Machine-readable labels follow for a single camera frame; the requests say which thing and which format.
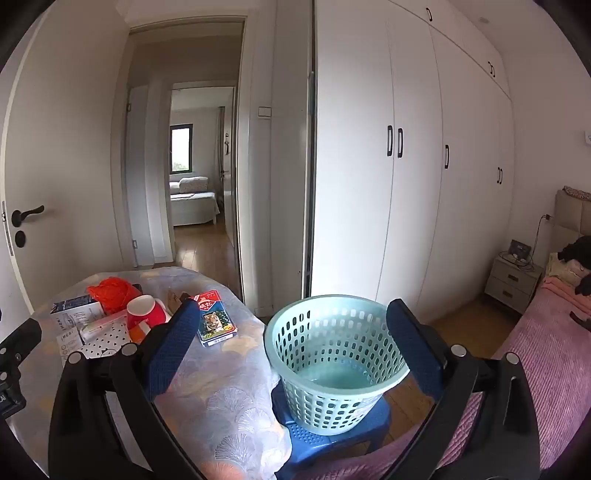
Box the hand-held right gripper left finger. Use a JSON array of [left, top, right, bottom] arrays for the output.
[[48, 299, 206, 480]]

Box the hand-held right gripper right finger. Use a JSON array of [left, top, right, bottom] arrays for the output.
[[383, 299, 543, 480]]

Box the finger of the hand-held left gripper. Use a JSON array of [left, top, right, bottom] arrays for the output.
[[0, 318, 42, 370]]

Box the white milk carton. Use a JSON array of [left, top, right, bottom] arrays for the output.
[[50, 295, 107, 333]]

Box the red plastic bag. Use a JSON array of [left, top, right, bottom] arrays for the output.
[[87, 277, 143, 315]]

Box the light blue plastic basket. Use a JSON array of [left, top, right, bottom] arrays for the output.
[[264, 296, 411, 437]]

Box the red cup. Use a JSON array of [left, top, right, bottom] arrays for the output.
[[126, 294, 172, 330]]

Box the brown object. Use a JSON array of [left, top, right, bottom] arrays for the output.
[[166, 288, 192, 319]]

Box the small white printed box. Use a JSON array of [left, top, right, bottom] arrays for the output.
[[55, 331, 85, 357]]

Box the tiger print card box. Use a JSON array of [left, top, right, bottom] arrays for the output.
[[191, 290, 238, 347]]

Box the floral tablecloth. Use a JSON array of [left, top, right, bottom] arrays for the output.
[[0, 265, 296, 480]]

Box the white polka dot paper bag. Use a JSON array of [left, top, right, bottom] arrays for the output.
[[69, 318, 133, 361]]

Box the pink tube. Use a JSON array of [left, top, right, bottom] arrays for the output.
[[76, 309, 130, 340]]

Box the white nightstand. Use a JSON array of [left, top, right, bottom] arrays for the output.
[[485, 253, 543, 315]]

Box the pink quilted bedspread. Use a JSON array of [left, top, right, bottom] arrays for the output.
[[295, 295, 591, 480]]

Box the blue plastic stool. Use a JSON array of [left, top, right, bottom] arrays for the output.
[[271, 383, 393, 480]]

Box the white wardrobe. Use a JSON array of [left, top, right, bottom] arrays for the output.
[[308, 0, 516, 324]]

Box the white bed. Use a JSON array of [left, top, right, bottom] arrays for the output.
[[169, 175, 221, 227]]

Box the folded pink blanket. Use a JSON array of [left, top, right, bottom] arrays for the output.
[[542, 276, 591, 317]]

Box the folded beige blanket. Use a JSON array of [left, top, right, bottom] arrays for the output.
[[546, 258, 586, 288]]

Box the black cloth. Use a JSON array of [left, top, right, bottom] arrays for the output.
[[558, 235, 591, 266]]

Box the dark framed window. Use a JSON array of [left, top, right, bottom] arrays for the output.
[[169, 124, 193, 174]]

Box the beige padded headboard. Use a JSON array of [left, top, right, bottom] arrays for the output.
[[551, 189, 591, 259]]

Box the white door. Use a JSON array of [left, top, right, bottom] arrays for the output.
[[0, 11, 134, 324]]

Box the black door handle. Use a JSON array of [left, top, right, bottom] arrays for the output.
[[11, 205, 46, 223]]

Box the black charger cable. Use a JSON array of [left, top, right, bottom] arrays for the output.
[[517, 213, 553, 269]]

